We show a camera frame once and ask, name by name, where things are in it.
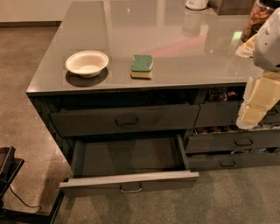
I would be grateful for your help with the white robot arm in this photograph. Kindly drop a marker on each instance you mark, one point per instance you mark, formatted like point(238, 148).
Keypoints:
point(266, 51)

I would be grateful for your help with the white paper bowl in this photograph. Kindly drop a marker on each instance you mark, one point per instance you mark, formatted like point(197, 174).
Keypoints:
point(87, 64)

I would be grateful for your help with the white container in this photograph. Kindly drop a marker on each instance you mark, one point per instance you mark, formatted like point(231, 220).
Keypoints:
point(196, 5)

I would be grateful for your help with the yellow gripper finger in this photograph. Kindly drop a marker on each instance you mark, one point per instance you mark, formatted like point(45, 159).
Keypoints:
point(268, 92)

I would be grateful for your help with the glass jar of nuts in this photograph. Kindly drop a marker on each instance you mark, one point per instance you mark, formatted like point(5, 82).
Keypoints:
point(260, 12)

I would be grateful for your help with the snack packets in drawer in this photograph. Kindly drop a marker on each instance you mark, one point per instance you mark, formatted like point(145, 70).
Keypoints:
point(221, 94)

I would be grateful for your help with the grey drawer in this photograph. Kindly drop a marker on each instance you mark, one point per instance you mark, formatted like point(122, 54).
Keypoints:
point(224, 113)
point(128, 166)
point(72, 123)
point(233, 141)
point(232, 161)

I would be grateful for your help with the green yellow sponge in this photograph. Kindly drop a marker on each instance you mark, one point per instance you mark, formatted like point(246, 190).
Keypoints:
point(141, 67)

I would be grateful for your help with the grey cabinet island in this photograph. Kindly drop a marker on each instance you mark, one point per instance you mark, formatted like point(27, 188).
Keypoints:
point(147, 90)

